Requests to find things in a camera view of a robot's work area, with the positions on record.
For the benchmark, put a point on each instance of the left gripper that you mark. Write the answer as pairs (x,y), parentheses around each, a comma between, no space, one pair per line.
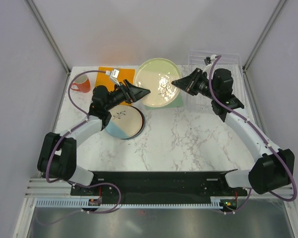
(131,93)

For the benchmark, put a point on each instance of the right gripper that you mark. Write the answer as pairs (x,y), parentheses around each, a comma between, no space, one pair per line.
(188,83)

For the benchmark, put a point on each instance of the cream and blue plate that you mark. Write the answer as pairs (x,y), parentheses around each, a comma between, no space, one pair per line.
(113,126)

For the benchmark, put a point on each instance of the cream and green plate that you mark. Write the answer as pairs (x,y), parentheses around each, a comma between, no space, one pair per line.
(157,76)

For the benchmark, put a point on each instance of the dark red rimmed plate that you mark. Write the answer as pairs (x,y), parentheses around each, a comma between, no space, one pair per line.
(131,121)

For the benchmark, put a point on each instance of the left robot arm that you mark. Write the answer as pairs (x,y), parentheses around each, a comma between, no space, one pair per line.
(57,159)

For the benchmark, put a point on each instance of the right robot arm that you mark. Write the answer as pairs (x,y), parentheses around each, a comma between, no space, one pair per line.
(273,167)

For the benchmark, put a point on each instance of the green cutting mat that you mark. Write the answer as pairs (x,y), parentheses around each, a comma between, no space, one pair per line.
(177,102)

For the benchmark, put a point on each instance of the orange cutting mat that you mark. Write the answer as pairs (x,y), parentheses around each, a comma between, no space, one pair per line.
(104,79)

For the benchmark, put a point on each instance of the orange mug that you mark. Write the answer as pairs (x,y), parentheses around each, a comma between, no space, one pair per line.
(81,84)

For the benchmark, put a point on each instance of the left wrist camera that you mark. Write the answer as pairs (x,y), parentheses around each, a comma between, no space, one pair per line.
(114,76)

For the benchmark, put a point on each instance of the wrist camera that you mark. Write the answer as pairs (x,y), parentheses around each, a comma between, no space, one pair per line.
(209,61)
(114,76)

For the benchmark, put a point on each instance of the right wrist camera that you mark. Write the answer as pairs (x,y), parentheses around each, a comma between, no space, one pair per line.
(209,61)

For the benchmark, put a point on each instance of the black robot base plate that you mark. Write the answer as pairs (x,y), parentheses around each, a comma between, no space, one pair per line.
(159,187)

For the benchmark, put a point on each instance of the white slotted cable duct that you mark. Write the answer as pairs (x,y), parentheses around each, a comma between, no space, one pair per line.
(96,203)

